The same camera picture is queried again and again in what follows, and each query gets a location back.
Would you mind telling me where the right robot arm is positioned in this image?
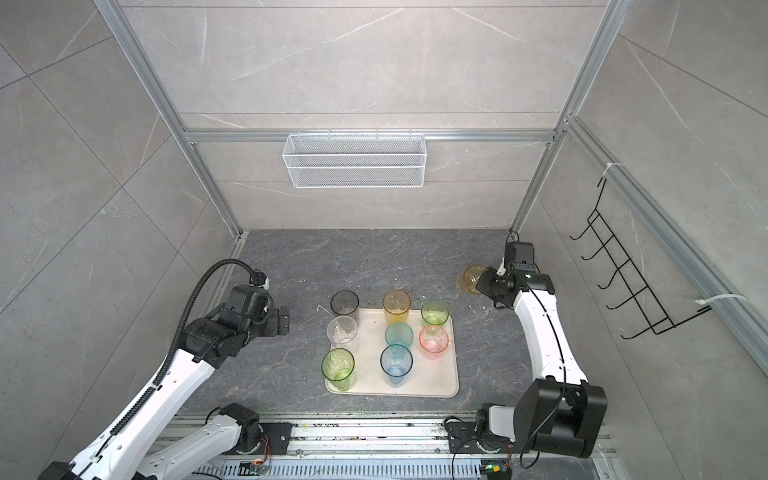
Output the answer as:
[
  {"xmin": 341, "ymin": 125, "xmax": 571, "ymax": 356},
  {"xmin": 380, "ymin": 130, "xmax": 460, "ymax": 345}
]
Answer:
[{"xmin": 475, "ymin": 240, "xmax": 608, "ymax": 458}]

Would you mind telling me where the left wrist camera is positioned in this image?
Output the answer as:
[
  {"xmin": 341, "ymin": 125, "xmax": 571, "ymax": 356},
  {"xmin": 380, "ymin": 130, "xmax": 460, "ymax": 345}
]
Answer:
[{"xmin": 249, "ymin": 269, "xmax": 269, "ymax": 290}]

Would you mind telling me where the dark grey tumbler glass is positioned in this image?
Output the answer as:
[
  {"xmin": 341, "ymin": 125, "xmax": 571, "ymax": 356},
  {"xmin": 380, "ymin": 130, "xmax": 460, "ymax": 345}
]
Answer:
[{"xmin": 330, "ymin": 290, "xmax": 360, "ymax": 322}]

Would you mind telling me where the tall amber tumbler glass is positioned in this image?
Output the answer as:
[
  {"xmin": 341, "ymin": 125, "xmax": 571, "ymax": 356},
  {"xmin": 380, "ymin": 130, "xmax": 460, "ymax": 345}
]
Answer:
[{"xmin": 382, "ymin": 289, "xmax": 412, "ymax": 325}]

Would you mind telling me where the aluminium mounting rail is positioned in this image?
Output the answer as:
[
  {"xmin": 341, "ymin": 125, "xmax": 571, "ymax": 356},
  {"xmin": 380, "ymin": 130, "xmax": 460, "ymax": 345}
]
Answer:
[{"xmin": 116, "ymin": 416, "xmax": 619, "ymax": 460}]

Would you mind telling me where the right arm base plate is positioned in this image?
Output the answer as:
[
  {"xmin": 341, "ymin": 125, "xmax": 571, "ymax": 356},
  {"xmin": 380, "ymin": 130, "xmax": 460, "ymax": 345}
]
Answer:
[{"xmin": 442, "ymin": 416, "xmax": 532, "ymax": 454}]

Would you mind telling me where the clear tumbler glass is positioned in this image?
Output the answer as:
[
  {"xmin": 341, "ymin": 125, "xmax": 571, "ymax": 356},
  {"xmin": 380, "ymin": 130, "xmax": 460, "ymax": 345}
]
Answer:
[{"xmin": 326, "ymin": 316, "xmax": 359, "ymax": 353}]

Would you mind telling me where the white wire mesh basket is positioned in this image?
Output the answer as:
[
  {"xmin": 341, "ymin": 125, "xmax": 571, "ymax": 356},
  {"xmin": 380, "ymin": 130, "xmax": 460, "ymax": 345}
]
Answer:
[{"xmin": 282, "ymin": 133, "xmax": 428, "ymax": 189}]

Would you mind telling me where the blue tumbler glass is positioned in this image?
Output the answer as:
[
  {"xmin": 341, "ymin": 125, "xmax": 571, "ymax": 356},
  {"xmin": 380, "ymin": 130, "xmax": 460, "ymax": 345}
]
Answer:
[{"xmin": 379, "ymin": 344, "xmax": 414, "ymax": 387}]

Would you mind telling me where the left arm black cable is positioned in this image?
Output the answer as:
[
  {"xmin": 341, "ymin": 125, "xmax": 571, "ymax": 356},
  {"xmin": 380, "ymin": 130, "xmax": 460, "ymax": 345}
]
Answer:
[{"xmin": 152, "ymin": 258, "xmax": 256, "ymax": 385}]

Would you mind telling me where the black wire hook rack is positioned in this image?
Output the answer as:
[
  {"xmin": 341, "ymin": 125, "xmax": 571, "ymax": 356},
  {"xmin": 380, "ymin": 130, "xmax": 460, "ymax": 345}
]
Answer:
[{"xmin": 570, "ymin": 178, "xmax": 713, "ymax": 340}]

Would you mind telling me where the pink glass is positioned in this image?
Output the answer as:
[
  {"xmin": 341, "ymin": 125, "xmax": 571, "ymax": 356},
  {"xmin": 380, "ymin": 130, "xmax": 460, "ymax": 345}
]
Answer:
[{"xmin": 419, "ymin": 325, "xmax": 450, "ymax": 359}]

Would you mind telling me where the teal textured cup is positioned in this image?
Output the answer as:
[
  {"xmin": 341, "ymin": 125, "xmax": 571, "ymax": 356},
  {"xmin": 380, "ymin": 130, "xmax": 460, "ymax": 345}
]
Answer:
[{"xmin": 385, "ymin": 322, "xmax": 414, "ymax": 348}]

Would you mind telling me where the tall green tumbler glass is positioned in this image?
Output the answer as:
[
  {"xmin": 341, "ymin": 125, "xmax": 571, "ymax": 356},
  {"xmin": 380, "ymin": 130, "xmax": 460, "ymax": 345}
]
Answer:
[{"xmin": 321, "ymin": 348, "xmax": 356, "ymax": 392}]

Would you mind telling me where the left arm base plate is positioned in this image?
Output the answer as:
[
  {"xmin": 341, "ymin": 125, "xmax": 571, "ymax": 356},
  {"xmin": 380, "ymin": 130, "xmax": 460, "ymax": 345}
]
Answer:
[{"xmin": 234, "ymin": 422, "xmax": 293, "ymax": 455}]

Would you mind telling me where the small green glass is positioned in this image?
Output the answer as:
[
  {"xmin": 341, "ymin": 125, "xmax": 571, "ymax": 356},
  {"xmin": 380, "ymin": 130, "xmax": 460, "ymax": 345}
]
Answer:
[{"xmin": 420, "ymin": 300, "xmax": 450, "ymax": 326}]

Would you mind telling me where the beige plastic tray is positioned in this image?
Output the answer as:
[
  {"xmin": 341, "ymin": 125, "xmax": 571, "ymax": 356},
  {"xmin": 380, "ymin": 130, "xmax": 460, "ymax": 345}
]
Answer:
[{"xmin": 324, "ymin": 308, "xmax": 459, "ymax": 398}]

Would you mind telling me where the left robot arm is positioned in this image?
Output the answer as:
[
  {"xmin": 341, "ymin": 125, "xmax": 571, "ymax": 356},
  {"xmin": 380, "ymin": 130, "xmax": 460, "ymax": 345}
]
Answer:
[{"xmin": 39, "ymin": 282, "xmax": 289, "ymax": 479}]

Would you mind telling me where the short yellow glass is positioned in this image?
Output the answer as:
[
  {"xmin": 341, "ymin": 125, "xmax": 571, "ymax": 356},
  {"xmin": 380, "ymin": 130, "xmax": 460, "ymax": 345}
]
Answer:
[{"xmin": 457, "ymin": 265, "xmax": 486, "ymax": 295}]

